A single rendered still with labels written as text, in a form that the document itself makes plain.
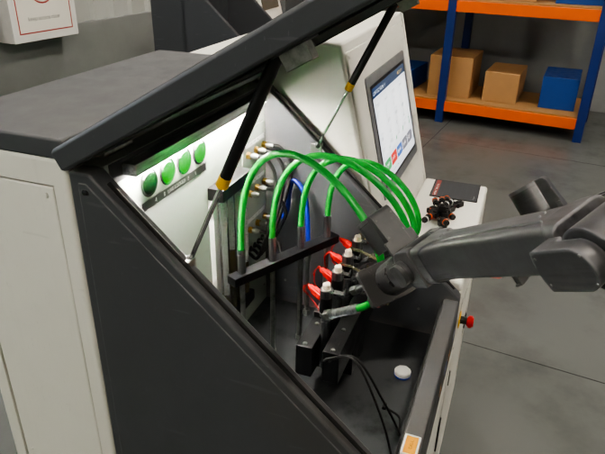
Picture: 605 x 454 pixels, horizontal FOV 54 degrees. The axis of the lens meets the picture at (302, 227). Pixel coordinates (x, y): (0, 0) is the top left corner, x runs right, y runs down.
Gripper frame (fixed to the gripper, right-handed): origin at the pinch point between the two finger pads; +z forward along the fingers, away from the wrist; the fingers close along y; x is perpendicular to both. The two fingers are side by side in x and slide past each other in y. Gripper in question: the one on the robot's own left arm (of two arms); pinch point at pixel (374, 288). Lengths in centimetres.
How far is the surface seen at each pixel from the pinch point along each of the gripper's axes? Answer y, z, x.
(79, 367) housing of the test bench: 53, 19, -10
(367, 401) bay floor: 0.2, 34.6, 20.7
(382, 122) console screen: -40, 42, -43
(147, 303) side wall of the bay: 37.5, -1.1, -13.3
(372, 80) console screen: -39, 34, -52
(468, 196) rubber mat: -75, 75, -19
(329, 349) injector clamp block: 5.5, 25.7, 6.4
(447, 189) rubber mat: -72, 80, -25
